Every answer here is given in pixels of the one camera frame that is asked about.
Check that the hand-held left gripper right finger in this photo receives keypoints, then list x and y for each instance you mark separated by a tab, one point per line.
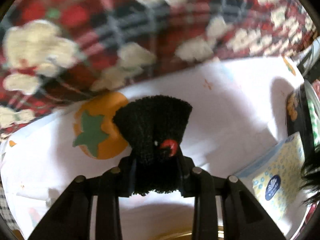
186	180

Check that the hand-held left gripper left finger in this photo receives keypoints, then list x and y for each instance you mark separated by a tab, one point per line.
127	177

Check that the black furry accessory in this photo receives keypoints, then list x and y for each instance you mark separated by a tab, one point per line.
312	175

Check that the yellow dotted tissue box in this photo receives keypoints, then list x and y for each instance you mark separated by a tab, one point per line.
275	175

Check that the red plaid bear blanket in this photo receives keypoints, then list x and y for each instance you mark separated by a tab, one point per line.
125	25

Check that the blue printed round cookie tin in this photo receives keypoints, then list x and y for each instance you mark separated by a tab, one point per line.
293	120

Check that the black knit cloth with beads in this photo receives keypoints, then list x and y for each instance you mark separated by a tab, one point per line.
150	125

